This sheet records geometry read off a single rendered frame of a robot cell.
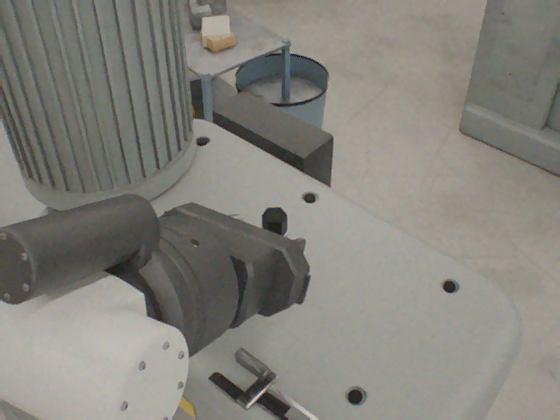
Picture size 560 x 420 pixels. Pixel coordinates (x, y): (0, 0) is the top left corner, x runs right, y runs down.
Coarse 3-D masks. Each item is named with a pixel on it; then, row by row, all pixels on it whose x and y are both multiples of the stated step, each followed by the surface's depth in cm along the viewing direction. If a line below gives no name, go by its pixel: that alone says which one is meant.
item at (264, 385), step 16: (240, 352) 50; (256, 368) 49; (224, 384) 48; (256, 384) 48; (272, 384) 49; (240, 400) 47; (256, 400) 47; (272, 400) 47; (288, 400) 47; (288, 416) 46; (304, 416) 46
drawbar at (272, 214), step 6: (270, 210) 53; (276, 210) 53; (282, 210) 53; (264, 216) 53; (270, 216) 53; (276, 216) 53; (282, 216) 53; (264, 222) 53; (270, 222) 52; (276, 222) 52; (282, 222) 53; (264, 228) 53; (270, 228) 53; (276, 228) 53; (282, 228) 53; (282, 234) 53
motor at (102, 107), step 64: (0, 0) 47; (64, 0) 47; (128, 0) 49; (0, 64) 51; (64, 64) 50; (128, 64) 52; (64, 128) 54; (128, 128) 57; (192, 128) 68; (64, 192) 61; (128, 192) 61
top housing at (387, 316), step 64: (192, 192) 65; (256, 192) 65; (320, 192) 65; (320, 256) 59; (384, 256) 59; (448, 256) 59; (256, 320) 54; (320, 320) 54; (384, 320) 53; (448, 320) 53; (512, 320) 53; (192, 384) 52; (320, 384) 49; (384, 384) 49; (448, 384) 49
